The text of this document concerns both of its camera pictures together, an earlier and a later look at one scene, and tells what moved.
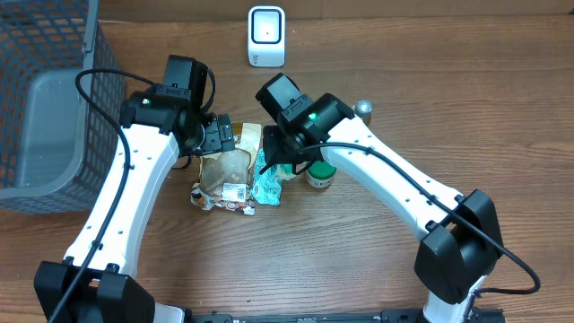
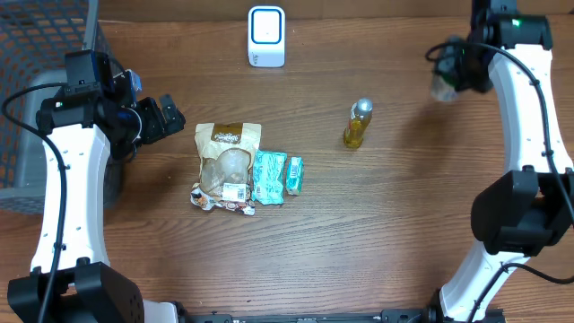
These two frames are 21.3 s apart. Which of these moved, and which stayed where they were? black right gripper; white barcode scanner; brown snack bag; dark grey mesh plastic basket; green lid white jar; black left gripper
Moved: black right gripper; green lid white jar; black left gripper
Stayed: dark grey mesh plastic basket; brown snack bag; white barcode scanner
